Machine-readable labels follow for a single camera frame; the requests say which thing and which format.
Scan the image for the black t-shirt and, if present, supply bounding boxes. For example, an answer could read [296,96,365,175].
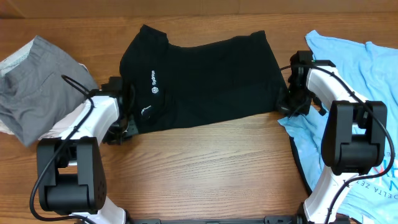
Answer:
[119,26,287,134]

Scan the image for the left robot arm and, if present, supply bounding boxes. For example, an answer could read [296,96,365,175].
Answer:
[29,75,136,223]

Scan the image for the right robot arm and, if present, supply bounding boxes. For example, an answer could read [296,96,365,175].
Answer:
[264,50,392,223]

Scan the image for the light blue printed t-shirt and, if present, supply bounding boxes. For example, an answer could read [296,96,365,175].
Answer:
[279,30,397,223]

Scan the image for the grey folded shorts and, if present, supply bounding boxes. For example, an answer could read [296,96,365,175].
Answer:
[0,35,99,148]

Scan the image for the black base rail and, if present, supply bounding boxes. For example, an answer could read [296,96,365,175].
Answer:
[127,215,305,224]

